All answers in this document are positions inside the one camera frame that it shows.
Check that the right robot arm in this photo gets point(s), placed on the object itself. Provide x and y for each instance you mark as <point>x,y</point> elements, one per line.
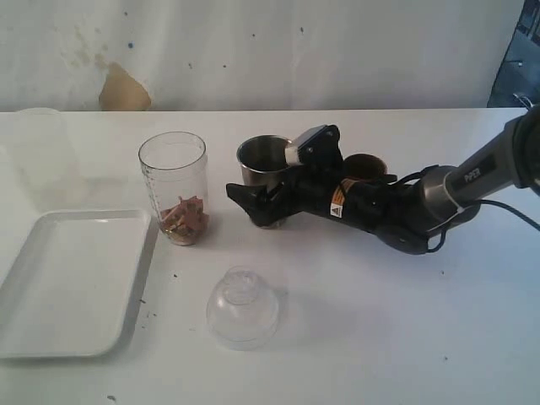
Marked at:
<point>405,212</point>

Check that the brown wooden cup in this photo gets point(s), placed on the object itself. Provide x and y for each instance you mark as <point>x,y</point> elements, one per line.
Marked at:
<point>364,167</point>

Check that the white rectangular tray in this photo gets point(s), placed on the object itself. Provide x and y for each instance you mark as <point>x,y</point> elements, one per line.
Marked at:
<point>73,283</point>

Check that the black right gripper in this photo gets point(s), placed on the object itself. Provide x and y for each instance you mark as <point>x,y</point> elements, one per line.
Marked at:
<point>316,187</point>

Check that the translucent plastic cup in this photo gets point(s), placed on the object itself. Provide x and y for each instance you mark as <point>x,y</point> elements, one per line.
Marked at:
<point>44,156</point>

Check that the clear plastic shaker cup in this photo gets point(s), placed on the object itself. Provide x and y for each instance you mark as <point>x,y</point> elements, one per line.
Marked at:
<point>174,165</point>

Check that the brown wooden blocks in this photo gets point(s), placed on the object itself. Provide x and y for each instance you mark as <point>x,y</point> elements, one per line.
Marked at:
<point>186,222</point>

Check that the clear domed shaker lid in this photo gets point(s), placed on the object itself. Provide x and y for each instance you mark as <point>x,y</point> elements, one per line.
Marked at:
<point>242,310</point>

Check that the stainless steel cup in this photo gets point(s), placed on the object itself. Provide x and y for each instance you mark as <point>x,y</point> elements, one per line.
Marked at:
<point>262,161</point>

